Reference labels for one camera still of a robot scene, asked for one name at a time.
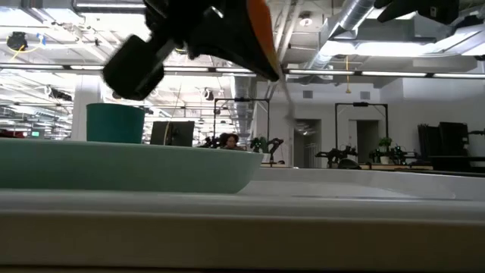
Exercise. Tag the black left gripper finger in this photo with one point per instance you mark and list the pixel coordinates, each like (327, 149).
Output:
(231, 34)

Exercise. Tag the black storage cabinet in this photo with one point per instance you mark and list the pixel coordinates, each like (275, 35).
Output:
(445, 138)

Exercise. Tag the silver spiral ceiling duct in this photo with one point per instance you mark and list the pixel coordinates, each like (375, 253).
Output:
(238, 85)
(352, 19)

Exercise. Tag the pale green plate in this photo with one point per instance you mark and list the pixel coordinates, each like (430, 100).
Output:
(125, 167)

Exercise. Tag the black ceiling fixture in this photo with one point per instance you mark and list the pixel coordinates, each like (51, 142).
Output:
(17, 41)

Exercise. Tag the person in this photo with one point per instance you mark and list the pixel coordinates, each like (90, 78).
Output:
(230, 142)

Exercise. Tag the ceiling light strip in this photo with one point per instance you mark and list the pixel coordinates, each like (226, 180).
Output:
(233, 70)
(394, 74)
(321, 72)
(460, 76)
(185, 69)

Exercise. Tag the potted green plant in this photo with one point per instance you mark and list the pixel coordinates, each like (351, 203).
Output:
(385, 146)

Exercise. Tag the grey plastic tray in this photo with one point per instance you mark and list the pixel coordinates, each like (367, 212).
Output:
(341, 189)

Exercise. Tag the green lit sign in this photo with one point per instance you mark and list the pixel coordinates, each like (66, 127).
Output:
(35, 133)

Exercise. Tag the teal cup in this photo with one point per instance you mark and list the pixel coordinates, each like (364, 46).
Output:
(113, 123)

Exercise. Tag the black computer monitor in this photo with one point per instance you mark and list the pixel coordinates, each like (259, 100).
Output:
(172, 132)

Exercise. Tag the background wooden table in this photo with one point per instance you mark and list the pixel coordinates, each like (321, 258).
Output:
(394, 167)

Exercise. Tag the background black robot arm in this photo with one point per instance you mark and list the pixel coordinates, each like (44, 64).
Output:
(398, 153)
(273, 146)
(335, 153)

